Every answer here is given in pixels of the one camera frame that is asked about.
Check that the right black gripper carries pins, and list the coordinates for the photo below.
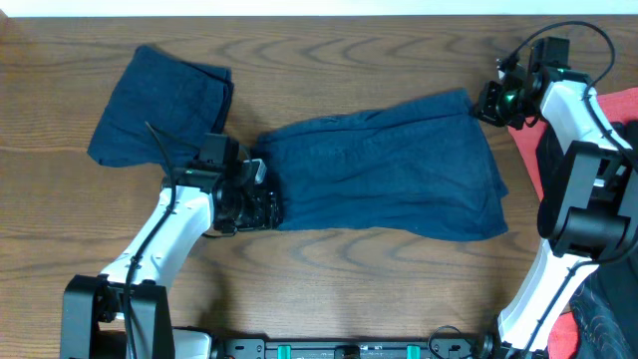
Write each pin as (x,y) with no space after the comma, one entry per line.
(485,109)

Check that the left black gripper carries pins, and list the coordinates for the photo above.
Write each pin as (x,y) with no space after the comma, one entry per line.
(265,213)

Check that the navy blue shorts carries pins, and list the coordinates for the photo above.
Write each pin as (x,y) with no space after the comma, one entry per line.
(423,166)
(161,108)

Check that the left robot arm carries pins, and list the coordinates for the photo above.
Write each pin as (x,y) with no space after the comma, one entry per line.
(123,312)

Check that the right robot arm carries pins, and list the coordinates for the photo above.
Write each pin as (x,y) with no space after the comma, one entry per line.
(588,213)

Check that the folded navy blue shorts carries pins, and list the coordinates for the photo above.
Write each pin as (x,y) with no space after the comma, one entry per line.
(161,108)

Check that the red cloth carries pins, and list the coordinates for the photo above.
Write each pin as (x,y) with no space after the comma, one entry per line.
(540,152)

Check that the black patterned garment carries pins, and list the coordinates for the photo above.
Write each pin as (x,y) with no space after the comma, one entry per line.
(602,321)

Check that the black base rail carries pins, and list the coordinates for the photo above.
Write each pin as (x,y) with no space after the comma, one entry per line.
(349,349)

